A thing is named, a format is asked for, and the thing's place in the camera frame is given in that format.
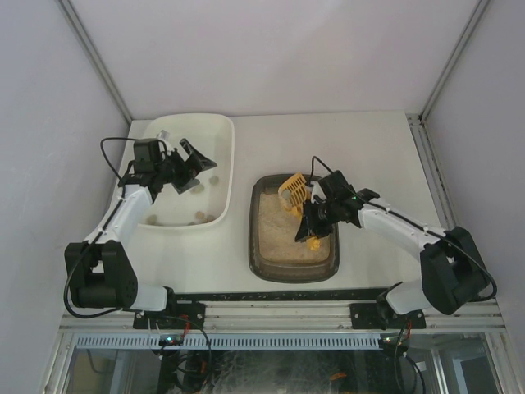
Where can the left aluminium frame post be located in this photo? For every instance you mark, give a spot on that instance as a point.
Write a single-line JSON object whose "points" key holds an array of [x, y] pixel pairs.
{"points": [[95, 59]]}

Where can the right aluminium side rail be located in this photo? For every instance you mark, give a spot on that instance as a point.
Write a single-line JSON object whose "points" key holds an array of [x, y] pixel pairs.
{"points": [[433, 171]]}

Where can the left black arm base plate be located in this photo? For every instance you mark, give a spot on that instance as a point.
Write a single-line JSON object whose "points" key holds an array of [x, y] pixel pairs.
{"points": [[179, 316]]}

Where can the yellow litter scoop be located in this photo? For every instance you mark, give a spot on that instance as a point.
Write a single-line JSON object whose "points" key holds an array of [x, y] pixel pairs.
{"points": [[297, 189]]}

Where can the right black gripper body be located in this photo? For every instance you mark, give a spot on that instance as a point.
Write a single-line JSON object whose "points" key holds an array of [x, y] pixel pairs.
{"points": [[311, 219]]}

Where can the aluminium front rail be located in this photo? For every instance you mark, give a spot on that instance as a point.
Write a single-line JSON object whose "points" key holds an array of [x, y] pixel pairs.
{"points": [[333, 316]]}

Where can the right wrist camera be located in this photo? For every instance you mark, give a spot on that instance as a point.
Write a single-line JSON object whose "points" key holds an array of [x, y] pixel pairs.
{"points": [[317, 193]]}

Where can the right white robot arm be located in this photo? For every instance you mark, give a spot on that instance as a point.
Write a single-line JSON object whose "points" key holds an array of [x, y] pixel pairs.
{"points": [[452, 272]]}

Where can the aluminium frame post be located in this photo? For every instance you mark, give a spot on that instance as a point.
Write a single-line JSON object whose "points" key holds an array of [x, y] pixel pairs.
{"points": [[458, 50], [95, 59]]}

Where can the litter clump in tub centre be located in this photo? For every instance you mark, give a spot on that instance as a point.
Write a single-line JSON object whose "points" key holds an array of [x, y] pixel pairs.
{"points": [[198, 189]]}

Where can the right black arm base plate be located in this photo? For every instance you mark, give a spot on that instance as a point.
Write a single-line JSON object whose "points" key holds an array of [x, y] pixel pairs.
{"points": [[370, 315]]}

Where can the white plastic tub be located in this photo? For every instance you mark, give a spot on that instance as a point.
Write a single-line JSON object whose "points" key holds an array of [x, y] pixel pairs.
{"points": [[202, 147]]}

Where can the litter clump tub left corner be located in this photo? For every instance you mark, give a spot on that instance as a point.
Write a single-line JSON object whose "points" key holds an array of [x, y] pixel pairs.
{"points": [[151, 220]]}

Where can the brown litter box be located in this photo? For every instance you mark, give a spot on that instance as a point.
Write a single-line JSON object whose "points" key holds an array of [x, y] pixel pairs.
{"points": [[274, 255]]}

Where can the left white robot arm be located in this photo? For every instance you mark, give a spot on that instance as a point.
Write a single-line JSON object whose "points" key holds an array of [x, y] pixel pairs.
{"points": [[100, 275]]}

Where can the right aluminium frame post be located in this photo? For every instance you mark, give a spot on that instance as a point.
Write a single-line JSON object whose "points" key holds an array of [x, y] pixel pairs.
{"points": [[458, 50]]}

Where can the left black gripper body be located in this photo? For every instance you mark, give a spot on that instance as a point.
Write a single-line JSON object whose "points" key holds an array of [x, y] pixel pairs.
{"points": [[180, 171]]}

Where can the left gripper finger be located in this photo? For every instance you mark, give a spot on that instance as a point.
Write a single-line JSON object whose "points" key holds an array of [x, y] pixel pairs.
{"points": [[196, 161], [182, 188]]}

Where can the grey slotted cable duct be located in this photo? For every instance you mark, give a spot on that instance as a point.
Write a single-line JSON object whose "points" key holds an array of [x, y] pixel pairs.
{"points": [[250, 341]]}

